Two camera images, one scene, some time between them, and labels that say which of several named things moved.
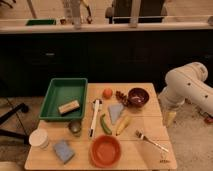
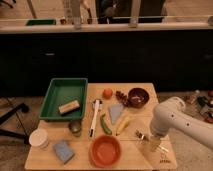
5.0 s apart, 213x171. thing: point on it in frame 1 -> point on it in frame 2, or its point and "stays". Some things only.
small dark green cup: (76, 127) stays
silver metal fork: (139, 134) stays
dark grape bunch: (122, 98) stays
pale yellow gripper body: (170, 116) -> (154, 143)
